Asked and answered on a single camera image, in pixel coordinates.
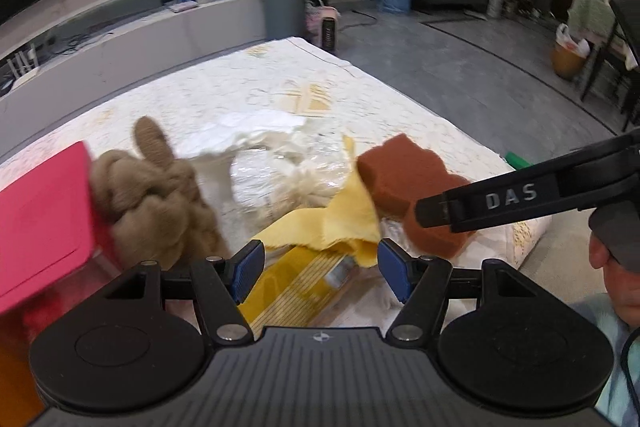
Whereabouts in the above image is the yellow microfiber cloth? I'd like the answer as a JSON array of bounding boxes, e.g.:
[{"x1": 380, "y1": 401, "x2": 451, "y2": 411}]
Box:
[{"x1": 254, "y1": 135, "x2": 381, "y2": 268}]

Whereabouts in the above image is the brown flower-shaped sponge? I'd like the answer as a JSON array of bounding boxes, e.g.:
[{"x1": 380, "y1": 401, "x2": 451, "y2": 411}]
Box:
[{"x1": 357, "y1": 133, "x2": 472, "y2": 259}]

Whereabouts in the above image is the clear bubble wrap bag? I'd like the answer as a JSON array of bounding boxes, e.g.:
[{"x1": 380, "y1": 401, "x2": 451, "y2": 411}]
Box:
[{"x1": 230, "y1": 131, "x2": 352, "y2": 227}]

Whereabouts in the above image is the white paper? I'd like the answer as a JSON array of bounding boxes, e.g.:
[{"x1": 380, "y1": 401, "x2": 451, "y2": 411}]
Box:
[{"x1": 174, "y1": 109, "x2": 307, "y2": 158}]

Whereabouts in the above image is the person's right hand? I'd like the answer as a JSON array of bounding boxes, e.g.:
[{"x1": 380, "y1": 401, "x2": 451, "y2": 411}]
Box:
[{"x1": 589, "y1": 232, "x2": 620, "y2": 270}]

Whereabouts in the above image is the green plastic slipper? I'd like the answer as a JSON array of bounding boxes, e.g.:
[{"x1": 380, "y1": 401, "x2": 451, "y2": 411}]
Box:
[{"x1": 504, "y1": 152, "x2": 530, "y2": 170}]

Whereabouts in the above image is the brown knotted plush cushion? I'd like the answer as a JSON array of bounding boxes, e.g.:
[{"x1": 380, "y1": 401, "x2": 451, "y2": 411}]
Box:
[{"x1": 89, "y1": 116, "x2": 229, "y2": 270}]

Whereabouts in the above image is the red box lid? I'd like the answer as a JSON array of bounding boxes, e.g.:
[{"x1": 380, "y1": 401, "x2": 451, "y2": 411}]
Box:
[{"x1": 1, "y1": 142, "x2": 122, "y2": 315}]

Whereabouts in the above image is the white lace tablecloth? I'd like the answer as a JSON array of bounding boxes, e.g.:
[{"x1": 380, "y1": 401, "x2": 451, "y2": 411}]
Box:
[{"x1": 0, "y1": 36, "x2": 554, "y2": 327}]

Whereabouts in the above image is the grey tv console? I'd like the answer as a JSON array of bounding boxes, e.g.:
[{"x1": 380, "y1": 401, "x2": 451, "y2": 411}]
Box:
[{"x1": 1, "y1": 0, "x2": 266, "y2": 159}]

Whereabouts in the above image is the pink space heater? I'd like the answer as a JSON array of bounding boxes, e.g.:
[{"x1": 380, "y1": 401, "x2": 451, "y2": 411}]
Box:
[{"x1": 306, "y1": 0, "x2": 340, "y2": 53}]

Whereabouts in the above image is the grey trash bin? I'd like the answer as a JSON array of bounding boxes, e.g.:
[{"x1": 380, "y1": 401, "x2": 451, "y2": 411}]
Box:
[{"x1": 262, "y1": 0, "x2": 306, "y2": 40}]

